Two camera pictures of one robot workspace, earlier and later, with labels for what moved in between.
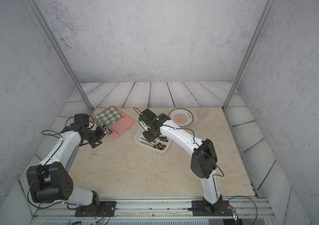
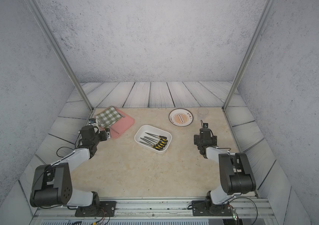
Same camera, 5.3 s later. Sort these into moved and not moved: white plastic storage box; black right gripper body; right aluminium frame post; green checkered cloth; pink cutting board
Moved: black right gripper body
Not moved: right aluminium frame post; pink cutting board; green checkered cloth; white plastic storage box
